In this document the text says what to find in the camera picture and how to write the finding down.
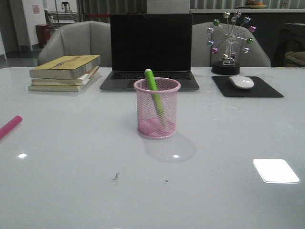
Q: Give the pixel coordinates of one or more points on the grey laptop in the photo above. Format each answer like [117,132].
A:
[160,42]

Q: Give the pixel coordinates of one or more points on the pink mesh pen holder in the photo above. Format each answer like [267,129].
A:
[149,124]

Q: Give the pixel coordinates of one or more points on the pink highlighter pen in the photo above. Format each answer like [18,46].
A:
[9,126]

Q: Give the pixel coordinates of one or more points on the tan cushioned seat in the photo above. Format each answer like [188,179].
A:
[296,57]

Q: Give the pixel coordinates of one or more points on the grey left armchair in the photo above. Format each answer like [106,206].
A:
[82,38]

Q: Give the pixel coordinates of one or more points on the white computer mouse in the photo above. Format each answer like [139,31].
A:
[241,82]

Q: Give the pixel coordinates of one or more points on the green highlighter pen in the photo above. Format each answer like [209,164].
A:
[156,97]

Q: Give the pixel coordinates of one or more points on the grey armchair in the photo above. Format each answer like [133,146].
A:
[201,54]
[82,38]

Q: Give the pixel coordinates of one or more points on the top yellow book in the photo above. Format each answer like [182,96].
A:
[66,67]

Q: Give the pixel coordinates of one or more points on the ferris wheel desk ornament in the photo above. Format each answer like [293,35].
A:
[228,37]

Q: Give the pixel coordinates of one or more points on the middle book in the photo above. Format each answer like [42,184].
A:
[79,81]

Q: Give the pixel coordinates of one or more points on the fruit bowl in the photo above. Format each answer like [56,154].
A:
[253,4]

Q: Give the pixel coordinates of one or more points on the black mouse pad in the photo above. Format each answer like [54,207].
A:
[261,89]

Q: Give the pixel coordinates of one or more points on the bottom book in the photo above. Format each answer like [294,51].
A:
[56,88]

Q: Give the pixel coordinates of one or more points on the red trash bin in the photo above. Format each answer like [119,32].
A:
[43,34]

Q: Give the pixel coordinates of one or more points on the metal cart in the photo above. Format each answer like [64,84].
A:
[60,12]

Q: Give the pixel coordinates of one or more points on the grey right armchair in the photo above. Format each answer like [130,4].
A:
[201,54]

